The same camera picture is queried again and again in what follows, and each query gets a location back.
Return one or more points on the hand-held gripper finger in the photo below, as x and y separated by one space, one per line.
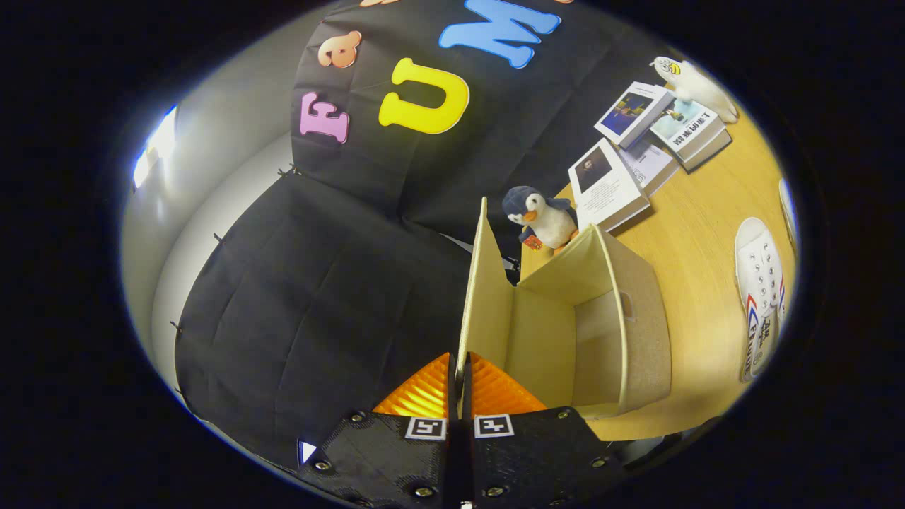
451 399
466 399

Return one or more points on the beige fabric storage box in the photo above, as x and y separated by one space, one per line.
551 339

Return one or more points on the white canvas shoe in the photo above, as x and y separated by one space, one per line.
787 208
760 283

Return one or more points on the penguin plush toy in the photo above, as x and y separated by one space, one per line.
551 223

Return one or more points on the grey cover thin book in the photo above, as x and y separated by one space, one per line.
654 166

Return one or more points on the blue photo cover book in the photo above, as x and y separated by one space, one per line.
629 113

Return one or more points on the thick white book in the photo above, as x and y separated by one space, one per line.
710 152

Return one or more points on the white duck plush toy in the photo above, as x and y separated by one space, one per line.
696 85

